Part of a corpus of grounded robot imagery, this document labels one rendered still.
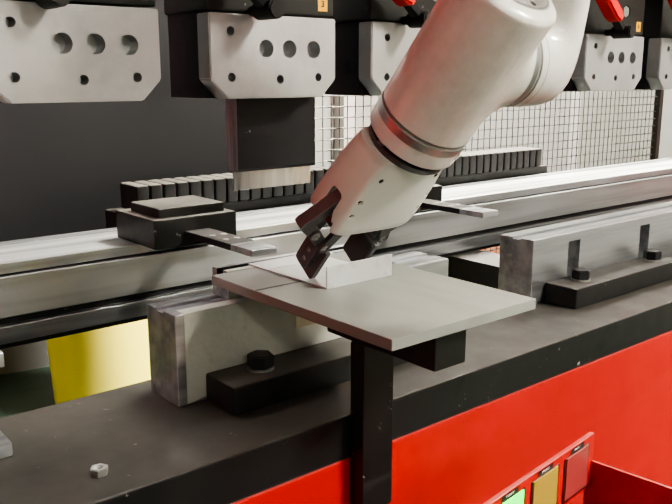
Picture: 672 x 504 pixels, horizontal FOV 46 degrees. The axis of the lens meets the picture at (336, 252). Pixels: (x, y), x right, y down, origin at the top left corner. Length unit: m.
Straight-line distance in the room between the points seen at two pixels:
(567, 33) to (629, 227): 0.70
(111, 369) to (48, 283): 1.98
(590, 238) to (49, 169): 0.82
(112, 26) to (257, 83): 0.15
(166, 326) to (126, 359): 2.18
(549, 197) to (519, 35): 1.04
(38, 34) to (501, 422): 0.65
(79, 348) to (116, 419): 2.17
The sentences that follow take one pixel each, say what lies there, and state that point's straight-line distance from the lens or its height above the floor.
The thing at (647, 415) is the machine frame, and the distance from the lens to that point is 1.28.
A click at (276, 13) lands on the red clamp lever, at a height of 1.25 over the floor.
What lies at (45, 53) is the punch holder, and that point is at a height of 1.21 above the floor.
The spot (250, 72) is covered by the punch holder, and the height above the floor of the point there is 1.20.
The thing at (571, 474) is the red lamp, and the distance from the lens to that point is 0.85.
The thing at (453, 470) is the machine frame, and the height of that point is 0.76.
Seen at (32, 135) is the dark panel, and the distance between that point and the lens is 1.27.
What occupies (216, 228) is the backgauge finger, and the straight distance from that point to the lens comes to 1.05.
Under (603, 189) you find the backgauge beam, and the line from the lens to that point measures 1.80.
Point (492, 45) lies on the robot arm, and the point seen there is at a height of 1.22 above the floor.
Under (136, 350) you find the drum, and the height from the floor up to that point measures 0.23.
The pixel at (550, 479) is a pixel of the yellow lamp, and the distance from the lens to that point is 0.81.
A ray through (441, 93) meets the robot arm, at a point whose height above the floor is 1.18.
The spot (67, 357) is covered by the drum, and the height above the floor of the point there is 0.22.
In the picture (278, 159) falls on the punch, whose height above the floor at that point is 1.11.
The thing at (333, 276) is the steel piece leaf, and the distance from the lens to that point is 0.75.
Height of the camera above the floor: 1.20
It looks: 12 degrees down
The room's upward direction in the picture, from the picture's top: straight up
